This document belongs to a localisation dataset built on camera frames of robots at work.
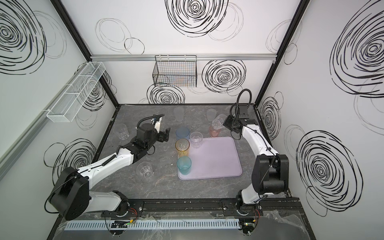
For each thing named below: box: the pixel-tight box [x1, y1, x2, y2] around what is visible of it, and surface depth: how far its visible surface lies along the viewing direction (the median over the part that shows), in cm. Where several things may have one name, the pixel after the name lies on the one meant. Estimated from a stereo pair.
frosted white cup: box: [173, 106, 184, 122], surface depth 111 cm
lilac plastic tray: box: [178, 136, 243, 180], surface depth 92 cm
